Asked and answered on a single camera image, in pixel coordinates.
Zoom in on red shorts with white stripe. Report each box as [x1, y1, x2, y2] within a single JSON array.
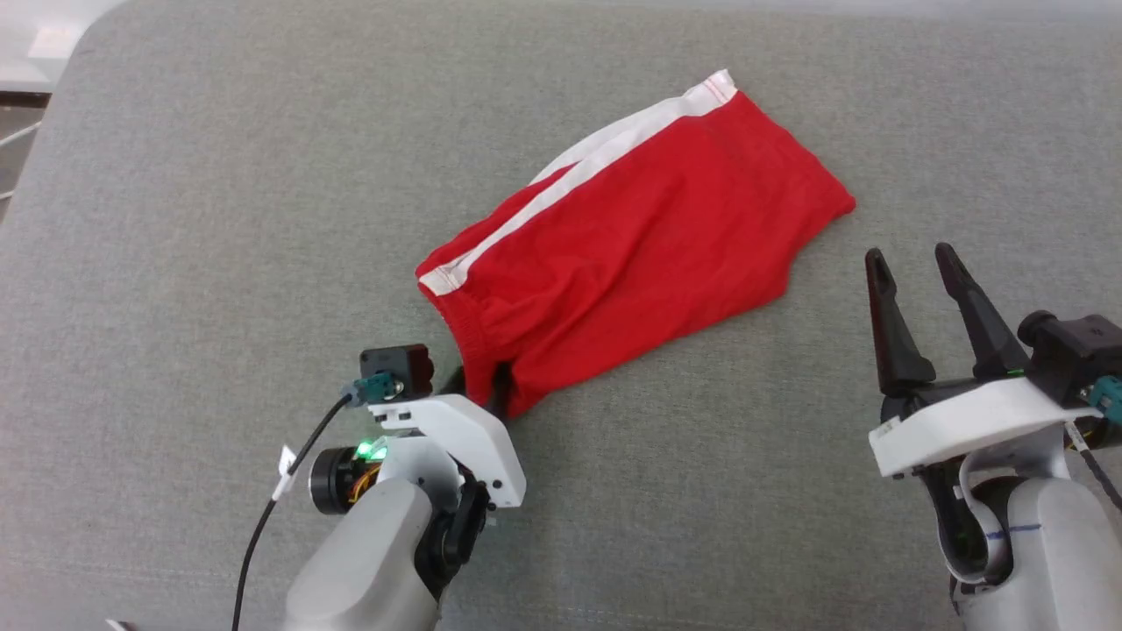
[[415, 68, 856, 420]]

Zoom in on grey fabric sofa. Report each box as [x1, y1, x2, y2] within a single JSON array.
[[0, 0, 1122, 631]]

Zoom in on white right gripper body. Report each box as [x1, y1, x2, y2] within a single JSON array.
[[868, 375, 1102, 479]]

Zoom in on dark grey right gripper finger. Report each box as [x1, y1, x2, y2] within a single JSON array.
[[864, 247, 938, 398], [934, 243, 1032, 381]]

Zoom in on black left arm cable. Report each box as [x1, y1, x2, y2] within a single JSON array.
[[231, 393, 355, 631]]

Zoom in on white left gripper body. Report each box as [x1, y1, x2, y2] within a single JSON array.
[[309, 394, 527, 514]]

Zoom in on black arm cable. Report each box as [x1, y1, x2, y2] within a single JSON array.
[[1065, 422, 1122, 514], [231, 393, 355, 631]]

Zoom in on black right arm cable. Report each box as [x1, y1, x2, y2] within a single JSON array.
[[1065, 422, 1122, 514]]

